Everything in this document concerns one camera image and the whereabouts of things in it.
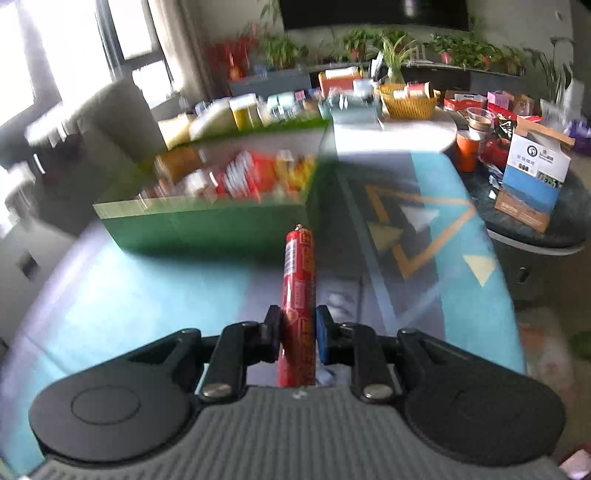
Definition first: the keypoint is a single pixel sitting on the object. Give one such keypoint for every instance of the pile of snack packets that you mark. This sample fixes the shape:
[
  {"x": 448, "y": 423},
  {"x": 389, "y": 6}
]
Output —
[{"x": 240, "y": 177}]

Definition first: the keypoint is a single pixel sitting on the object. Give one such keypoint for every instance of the yellow woven basket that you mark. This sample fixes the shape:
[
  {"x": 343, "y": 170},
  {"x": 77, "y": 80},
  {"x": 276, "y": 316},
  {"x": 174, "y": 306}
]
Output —
[{"x": 408, "y": 105}]

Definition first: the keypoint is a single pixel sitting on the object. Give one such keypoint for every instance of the beige curtain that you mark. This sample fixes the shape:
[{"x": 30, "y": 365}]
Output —
[{"x": 184, "y": 46}]

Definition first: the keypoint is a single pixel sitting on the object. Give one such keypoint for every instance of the orange cup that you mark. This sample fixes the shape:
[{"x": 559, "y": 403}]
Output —
[{"x": 468, "y": 152}]

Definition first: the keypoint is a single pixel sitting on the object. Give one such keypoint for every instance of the orange tissue box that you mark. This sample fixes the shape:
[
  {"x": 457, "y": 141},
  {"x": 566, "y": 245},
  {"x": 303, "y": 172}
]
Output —
[{"x": 340, "y": 82}]

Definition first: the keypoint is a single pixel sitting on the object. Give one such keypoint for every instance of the dark round coffee table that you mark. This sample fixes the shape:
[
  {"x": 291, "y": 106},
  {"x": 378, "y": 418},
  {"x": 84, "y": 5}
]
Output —
[{"x": 572, "y": 230}]

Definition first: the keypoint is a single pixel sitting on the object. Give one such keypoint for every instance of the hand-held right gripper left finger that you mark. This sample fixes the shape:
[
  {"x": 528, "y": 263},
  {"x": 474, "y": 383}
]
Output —
[{"x": 276, "y": 334}]

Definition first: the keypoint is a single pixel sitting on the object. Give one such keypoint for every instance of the red sausage stick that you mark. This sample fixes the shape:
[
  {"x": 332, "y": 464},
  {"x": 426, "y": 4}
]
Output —
[{"x": 299, "y": 286}]

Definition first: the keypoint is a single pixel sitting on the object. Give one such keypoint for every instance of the window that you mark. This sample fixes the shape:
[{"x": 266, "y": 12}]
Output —
[{"x": 46, "y": 50}]

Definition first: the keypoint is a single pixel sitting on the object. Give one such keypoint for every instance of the teal storage tray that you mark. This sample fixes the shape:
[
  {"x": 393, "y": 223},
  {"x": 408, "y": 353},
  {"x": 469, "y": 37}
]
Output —
[{"x": 353, "y": 110}]

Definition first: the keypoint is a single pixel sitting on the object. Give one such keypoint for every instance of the red flat box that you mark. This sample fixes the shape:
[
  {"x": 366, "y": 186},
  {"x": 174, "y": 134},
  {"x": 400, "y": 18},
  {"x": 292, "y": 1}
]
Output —
[{"x": 464, "y": 102}]

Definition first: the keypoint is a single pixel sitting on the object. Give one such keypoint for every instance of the tall broad-leaf plant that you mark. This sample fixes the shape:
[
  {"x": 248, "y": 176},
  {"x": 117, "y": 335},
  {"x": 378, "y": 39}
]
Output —
[{"x": 554, "y": 69}]

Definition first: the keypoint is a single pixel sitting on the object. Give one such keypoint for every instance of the purple gift bag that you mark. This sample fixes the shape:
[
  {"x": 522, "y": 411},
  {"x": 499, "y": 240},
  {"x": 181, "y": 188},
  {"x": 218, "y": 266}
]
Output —
[{"x": 582, "y": 138}]

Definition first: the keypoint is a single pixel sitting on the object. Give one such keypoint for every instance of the clear plastic cup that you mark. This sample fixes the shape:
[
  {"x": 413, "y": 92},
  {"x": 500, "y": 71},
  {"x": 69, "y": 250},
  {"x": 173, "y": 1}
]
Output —
[{"x": 480, "y": 119}]

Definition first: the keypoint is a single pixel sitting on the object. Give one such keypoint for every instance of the black wall television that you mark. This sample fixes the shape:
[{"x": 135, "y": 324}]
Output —
[{"x": 369, "y": 14}]

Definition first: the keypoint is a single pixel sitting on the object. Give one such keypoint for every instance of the blue white carton box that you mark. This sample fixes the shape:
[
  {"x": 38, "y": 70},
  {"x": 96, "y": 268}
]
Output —
[{"x": 531, "y": 184}]

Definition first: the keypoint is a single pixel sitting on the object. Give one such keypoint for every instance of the yellow canister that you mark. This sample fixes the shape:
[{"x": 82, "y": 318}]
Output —
[{"x": 244, "y": 113}]

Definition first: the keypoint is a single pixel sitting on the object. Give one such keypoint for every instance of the green gift box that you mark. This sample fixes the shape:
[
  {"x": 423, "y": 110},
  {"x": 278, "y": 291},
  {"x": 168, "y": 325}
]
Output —
[{"x": 207, "y": 226}]

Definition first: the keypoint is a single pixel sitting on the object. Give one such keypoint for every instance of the blue patterned table cloth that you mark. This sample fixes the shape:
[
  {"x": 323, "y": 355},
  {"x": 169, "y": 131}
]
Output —
[{"x": 138, "y": 295}]

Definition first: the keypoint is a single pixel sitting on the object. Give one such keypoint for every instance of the potted green plant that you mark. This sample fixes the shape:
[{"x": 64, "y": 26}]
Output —
[
  {"x": 281, "y": 50},
  {"x": 513, "y": 61},
  {"x": 364, "y": 42},
  {"x": 459, "y": 48}
]

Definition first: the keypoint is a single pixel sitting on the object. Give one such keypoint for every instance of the spider plant in vase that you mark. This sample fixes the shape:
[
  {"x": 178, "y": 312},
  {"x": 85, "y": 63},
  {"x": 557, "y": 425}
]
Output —
[{"x": 395, "y": 60}]

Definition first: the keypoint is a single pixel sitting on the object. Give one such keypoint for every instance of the grey television cabinet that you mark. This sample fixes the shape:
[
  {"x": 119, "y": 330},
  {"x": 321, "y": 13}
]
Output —
[{"x": 277, "y": 83}]

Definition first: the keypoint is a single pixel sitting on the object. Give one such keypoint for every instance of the grey sofa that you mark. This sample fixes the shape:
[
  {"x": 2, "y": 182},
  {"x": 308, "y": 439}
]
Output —
[{"x": 92, "y": 138}]

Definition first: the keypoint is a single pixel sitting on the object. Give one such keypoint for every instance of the red flower decoration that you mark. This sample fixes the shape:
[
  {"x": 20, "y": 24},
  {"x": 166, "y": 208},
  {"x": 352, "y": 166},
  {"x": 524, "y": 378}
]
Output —
[{"x": 231, "y": 57}]

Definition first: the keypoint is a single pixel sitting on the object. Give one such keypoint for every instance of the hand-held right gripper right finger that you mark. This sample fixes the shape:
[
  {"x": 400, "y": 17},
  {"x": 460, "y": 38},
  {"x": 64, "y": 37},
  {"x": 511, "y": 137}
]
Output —
[{"x": 323, "y": 339}]

